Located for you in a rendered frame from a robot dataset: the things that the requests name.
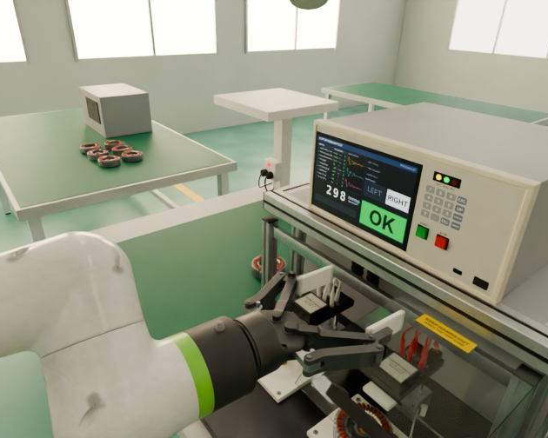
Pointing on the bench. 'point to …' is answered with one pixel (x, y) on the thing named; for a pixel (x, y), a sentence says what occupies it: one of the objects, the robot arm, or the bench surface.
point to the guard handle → (357, 413)
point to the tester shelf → (528, 303)
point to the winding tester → (466, 191)
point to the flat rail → (332, 265)
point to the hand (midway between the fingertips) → (358, 296)
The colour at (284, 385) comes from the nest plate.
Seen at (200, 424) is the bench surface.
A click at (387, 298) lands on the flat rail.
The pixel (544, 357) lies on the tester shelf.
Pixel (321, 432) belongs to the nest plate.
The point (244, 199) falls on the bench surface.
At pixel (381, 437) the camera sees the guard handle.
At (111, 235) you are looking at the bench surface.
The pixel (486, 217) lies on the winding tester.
